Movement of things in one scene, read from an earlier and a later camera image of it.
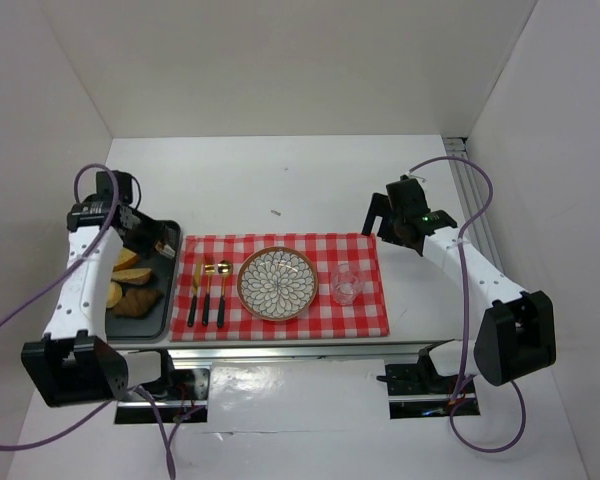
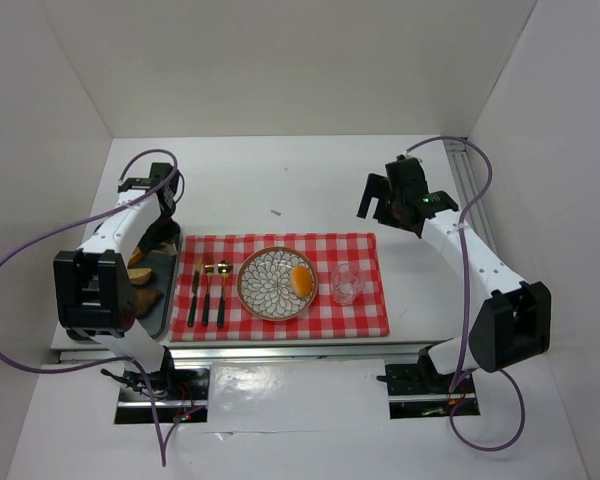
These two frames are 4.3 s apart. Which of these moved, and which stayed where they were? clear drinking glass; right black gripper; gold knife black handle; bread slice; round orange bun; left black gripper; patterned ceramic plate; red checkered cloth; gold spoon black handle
Moved: left black gripper; round orange bun; right black gripper
Stayed: gold knife black handle; clear drinking glass; gold spoon black handle; patterned ceramic plate; bread slice; red checkered cloth
